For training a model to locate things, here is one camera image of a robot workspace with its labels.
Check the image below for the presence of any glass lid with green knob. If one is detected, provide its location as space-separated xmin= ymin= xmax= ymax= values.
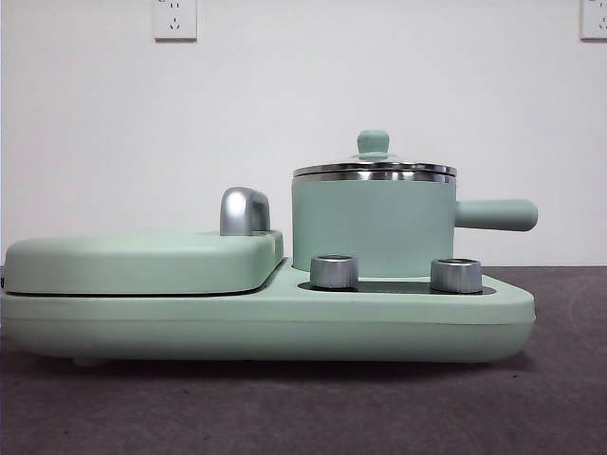
xmin=291 ymin=130 xmax=459 ymax=179

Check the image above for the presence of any silver control knob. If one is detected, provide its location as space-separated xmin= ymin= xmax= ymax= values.
xmin=430 ymin=257 xmax=484 ymax=293
xmin=308 ymin=254 xmax=360 ymax=289

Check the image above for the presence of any green breakfast machine base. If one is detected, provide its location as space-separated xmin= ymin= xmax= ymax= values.
xmin=0 ymin=258 xmax=538 ymax=369

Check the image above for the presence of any green griddle cover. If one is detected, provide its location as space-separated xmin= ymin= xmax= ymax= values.
xmin=3 ymin=227 xmax=285 ymax=296

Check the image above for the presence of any green steamer pot with handle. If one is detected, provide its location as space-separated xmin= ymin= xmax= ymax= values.
xmin=289 ymin=171 xmax=540 ymax=279

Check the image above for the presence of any silver griddle cover handle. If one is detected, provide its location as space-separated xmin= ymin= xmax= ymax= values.
xmin=219 ymin=187 xmax=272 ymax=237

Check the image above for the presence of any white wall socket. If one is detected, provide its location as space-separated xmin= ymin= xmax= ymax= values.
xmin=580 ymin=0 xmax=607 ymax=42
xmin=152 ymin=0 xmax=198 ymax=42

